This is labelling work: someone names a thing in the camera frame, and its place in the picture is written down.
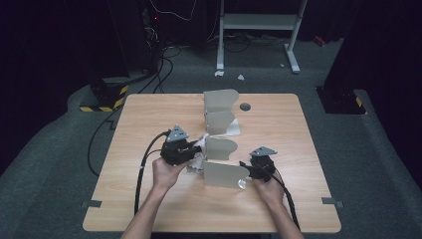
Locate person's left hand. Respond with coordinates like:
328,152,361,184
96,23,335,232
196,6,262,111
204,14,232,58
151,157,191,192

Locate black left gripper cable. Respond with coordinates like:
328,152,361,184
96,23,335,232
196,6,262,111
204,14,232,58
133,130,171,215

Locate dark equipment rack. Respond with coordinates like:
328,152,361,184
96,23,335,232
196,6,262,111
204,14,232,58
105,0,164,76

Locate black cable bundle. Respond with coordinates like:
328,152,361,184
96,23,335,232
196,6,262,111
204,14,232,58
207,31,290,54

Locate grey tape strip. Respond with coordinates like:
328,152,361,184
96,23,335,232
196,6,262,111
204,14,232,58
82,199,103,209
320,196,344,209

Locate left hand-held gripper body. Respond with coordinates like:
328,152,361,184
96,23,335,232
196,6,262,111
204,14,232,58
159,123,192,166

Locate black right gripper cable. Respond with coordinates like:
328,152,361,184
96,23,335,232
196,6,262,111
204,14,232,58
265,168,302,232

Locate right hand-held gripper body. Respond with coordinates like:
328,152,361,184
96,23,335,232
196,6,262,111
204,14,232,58
249,145,279,182

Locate white metal stand frame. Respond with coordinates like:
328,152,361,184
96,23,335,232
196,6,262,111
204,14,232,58
216,0,308,75

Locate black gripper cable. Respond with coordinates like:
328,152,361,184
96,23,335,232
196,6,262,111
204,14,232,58
265,168,302,232
133,130,171,215

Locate person's right hand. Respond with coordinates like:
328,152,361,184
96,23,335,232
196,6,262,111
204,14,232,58
253,177,285,207

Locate black yellow striped base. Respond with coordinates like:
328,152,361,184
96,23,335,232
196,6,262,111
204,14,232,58
79,78,129,114
316,87,368,116

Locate black floor cable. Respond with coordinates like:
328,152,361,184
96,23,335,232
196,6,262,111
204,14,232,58
87,46,183,177

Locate white cloth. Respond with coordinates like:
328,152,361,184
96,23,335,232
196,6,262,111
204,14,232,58
186,132,211,174

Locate expandable grey metal book stand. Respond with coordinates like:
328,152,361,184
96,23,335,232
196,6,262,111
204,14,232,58
202,89,252,190

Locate thin white hanging cable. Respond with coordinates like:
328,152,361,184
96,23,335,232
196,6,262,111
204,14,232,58
148,0,197,23

